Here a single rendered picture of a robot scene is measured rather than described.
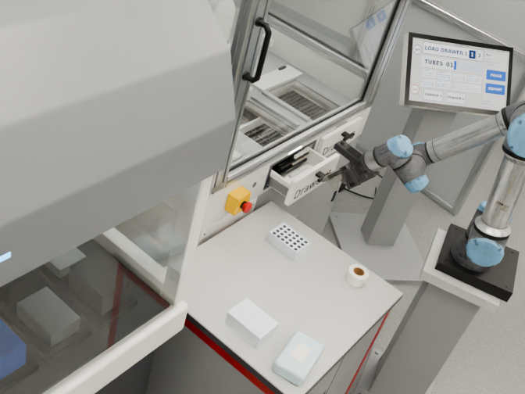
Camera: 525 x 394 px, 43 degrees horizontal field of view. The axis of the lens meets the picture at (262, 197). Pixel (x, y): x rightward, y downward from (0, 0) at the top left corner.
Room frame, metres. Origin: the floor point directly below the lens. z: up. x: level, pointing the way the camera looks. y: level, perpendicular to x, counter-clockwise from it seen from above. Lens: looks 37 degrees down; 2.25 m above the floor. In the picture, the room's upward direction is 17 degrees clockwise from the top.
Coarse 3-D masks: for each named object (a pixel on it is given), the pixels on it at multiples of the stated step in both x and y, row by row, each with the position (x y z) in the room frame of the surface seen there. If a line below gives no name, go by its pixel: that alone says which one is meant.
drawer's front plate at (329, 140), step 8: (352, 120) 2.38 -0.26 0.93; (360, 120) 2.42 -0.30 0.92; (344, 128) 2.31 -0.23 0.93; (352, 128) 2.38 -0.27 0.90; (328, 136) 2.21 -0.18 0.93; (336, 136) 2.26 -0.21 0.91; (320, 144) 2.18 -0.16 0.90; (328, 144) 2.22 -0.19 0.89; (320, 152) 2.19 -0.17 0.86; (328, 152) 2.25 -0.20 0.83
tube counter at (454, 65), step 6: (450, 60) 2.78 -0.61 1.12; (456, 60) 2.80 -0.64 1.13; (450, 66) 2.77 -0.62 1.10; (456, 66) 2.78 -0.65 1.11; (462, 66) 2.79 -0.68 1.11; (468, 66) 2.80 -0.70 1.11; (474, 66) 2.82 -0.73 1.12; (480, 66) 2.83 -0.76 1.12; (474, 72) 2.80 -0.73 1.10; (480, 72) 2.82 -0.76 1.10
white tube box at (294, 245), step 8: (280, 224) 1.78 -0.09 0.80; (272, 232) 1.73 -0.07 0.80; (280, 232) 1.74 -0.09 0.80; (288, 232) 1.75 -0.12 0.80; (296, 232) 1.77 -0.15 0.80; (272, 240) 1.71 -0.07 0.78; (280, 240) 1.70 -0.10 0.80; (288, 240) 1.72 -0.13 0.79; (296, 240) 1.73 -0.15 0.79; (304, 240) 1.74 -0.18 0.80; (280, 248) 1.69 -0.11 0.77; (288, 248) 1.68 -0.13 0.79; (296, 248) 1.69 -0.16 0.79; (304, 248) 1.70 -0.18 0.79; (296, 256) 1.67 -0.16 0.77
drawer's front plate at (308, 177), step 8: (328, 160) 2.05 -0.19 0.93; (336, 160) 2.10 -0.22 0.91; (312, 168) 1.97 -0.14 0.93; (320, 168) 2.00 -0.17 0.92; (328, 168) 2.06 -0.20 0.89; (304, 176) 1.91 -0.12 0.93; (312, 176) 1.96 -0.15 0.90; (296, 184) 1.87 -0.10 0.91; (304, 184) 1.92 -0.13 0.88; (320, 184) 2.04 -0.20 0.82; (288, 192) 1.87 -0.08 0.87; (304, 192) 1.94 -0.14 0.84; (288, 200) 1.86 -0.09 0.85; (296, 200) 1.91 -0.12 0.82
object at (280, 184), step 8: (312, 152) 2.13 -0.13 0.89; (312, 160) 2.13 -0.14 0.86; (320, 160) 2.11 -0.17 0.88; (296, 168) 2.08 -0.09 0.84; (272, 176) 1.93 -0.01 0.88; (280, 176) 1.92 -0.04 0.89; (296, 176) 2.03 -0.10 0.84; (272, 184) 1.92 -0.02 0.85; (280, 184) 1.90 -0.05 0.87; (288, 184) 1.89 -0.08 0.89; (280, 192) 1.90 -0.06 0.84
